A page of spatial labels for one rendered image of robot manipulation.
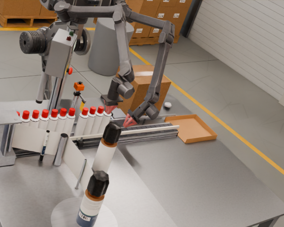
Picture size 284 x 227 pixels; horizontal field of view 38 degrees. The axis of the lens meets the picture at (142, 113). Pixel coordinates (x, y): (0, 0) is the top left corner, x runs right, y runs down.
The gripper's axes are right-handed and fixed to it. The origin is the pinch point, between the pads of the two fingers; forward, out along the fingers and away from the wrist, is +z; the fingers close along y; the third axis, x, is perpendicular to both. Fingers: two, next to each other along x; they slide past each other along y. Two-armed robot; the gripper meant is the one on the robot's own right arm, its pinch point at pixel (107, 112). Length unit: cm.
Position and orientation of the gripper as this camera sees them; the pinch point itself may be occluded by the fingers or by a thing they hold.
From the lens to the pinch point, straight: 216.5
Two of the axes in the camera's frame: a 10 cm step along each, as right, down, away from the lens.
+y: 7.8, -0.9, 6.2
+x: -5.5, -5.6, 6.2
